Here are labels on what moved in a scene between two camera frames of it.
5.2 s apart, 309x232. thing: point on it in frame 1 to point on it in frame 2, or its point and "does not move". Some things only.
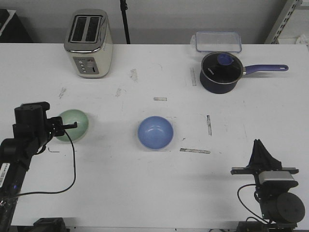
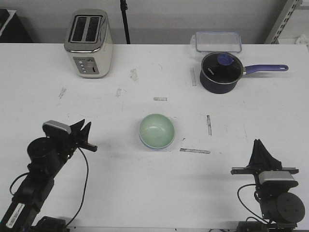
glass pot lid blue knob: (222, 67) does not move
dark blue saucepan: (220, 71) does not move
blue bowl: (155, 132) to (159, 150)
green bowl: (70, 116) to (157, 131)
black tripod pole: (124, 7) does not move
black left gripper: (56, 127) to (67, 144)
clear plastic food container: (217, 41) does not move
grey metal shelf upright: (284, 17) does not move
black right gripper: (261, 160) does not move
